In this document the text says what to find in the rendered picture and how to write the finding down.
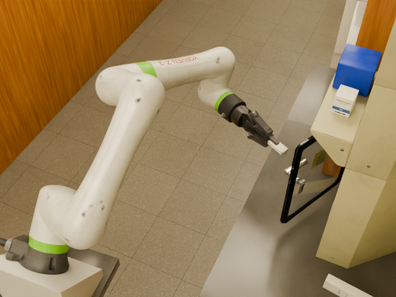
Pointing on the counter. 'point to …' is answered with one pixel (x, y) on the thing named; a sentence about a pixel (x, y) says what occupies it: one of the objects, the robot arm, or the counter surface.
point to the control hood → (338, 126)
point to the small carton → (345, 101)
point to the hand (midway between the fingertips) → (277, 146)
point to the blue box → (357, 68)
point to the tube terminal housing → (366, 190)
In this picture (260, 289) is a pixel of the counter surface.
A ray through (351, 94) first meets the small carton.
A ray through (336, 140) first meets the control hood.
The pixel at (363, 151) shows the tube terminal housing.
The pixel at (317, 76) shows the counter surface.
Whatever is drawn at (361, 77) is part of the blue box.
